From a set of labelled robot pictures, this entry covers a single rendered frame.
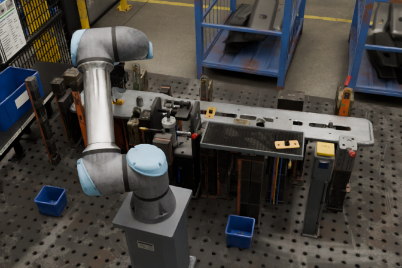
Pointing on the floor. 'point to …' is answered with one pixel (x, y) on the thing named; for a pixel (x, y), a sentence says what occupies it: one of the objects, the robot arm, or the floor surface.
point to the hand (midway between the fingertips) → (114, 98)
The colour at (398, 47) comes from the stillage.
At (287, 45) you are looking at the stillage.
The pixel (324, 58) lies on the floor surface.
